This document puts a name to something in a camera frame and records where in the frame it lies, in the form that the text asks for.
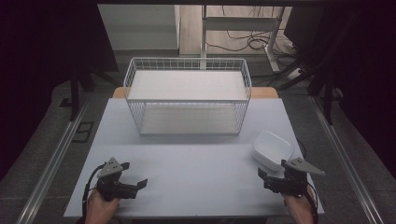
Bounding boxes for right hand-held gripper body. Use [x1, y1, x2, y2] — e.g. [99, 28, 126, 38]
[263, 157, 327, 198]

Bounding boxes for black stand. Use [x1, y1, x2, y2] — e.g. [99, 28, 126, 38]
[68, 61, 96, 122]
[306, 62, 345, 126]

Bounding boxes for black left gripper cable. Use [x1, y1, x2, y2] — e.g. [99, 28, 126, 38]
[81, 162, 106, 219]

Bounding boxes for white metal desk frame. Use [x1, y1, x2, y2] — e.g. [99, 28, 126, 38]
[200, 5, 287, 73]

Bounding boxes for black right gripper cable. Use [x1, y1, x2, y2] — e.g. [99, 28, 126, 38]
[305, 182, 320, 224]

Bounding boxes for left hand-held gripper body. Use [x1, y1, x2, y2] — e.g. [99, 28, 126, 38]
[95, 157, 138, 203]

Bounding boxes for person's left hand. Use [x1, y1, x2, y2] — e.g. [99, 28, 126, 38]
[85, 189, 121, 224]

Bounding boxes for metal floor rail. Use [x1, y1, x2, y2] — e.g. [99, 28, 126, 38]
[16, 92, 92, 224]
[308, 95, 385, 224]

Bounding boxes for dark curtain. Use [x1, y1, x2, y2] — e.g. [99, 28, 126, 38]
[0, 0, 120, 181]
[283, 6, 396, 171]

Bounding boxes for white wire shelf rack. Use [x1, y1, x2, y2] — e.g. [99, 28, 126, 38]
[122, 57, 253, 136]

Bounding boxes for black floor cables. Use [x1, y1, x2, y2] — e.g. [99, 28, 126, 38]
[205, 5, 301, 60]

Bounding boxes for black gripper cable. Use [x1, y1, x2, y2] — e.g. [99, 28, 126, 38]
[81, 162, 106, 219]
[305, 182, 320, 224]

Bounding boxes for white power strip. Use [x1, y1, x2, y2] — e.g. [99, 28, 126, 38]
[285, 67, 304, 81]

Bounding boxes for white cabinet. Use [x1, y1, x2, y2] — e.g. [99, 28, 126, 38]
[97, 4, 181, 52]

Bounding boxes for person's right hand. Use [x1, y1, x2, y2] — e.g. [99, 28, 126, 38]
[282, 185, 316, 224]

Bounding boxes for wooden table board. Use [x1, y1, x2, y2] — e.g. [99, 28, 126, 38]
[111, 86, 280, 100]

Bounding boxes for white square bowl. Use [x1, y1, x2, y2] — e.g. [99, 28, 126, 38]
[251, 130, 295, 173]

